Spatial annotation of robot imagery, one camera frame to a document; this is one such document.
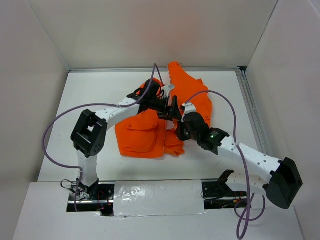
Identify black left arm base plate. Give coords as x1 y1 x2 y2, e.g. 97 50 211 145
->
66 182 116 217

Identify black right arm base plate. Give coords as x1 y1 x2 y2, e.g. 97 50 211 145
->
200 181 247 210

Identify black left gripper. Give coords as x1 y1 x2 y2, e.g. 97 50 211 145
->
148 95 182 122

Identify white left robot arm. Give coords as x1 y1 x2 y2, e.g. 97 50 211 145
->
70 79 182 200

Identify orange jacket with pink lining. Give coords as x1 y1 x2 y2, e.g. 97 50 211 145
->
115 61 208 159

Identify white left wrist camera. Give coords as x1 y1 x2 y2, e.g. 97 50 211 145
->
161 84 175 95

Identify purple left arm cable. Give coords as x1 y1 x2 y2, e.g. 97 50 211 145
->
41 62 165 213

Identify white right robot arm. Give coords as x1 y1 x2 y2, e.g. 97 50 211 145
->
176 111 303 209

